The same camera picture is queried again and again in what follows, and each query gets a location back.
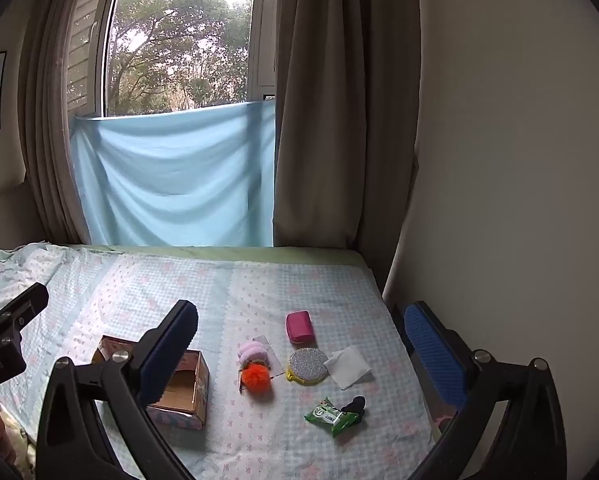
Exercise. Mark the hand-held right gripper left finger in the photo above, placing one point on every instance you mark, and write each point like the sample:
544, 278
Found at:
172, 355

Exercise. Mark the light blue hanging cloth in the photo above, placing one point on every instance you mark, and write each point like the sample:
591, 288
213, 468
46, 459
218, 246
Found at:
179, 175

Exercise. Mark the brown curtain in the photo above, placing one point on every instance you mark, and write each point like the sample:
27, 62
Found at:
44, 160
339, 110

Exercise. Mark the orange pompom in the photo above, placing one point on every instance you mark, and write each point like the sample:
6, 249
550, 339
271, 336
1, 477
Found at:
257, 379

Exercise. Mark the floral patterned cloth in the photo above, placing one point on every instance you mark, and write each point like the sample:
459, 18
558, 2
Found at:
21, 445

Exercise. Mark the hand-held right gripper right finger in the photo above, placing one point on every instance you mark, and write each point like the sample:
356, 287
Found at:
434, 355

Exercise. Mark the black hair clip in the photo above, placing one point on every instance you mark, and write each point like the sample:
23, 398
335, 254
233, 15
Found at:
354, 402

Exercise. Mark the cardboard box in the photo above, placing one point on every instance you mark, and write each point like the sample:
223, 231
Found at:
189, 390

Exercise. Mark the window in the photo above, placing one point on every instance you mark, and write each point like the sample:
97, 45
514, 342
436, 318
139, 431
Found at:
179, 35

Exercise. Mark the green wet wipe packet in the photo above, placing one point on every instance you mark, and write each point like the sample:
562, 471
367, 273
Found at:
329, 415

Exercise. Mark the light grey cleaning cloth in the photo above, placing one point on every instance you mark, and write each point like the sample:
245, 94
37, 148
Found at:
348, 367

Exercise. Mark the green bed sheet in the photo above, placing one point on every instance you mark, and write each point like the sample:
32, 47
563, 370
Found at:
279, 255

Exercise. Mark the silver scrubber with yellow rim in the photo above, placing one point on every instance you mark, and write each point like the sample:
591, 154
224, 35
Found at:
307, 364

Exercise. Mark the pink fluffy puff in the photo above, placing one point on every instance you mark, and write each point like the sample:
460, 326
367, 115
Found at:
252, 352

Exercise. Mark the pink pouch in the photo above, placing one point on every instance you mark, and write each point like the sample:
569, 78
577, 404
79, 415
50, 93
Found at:
300, 327

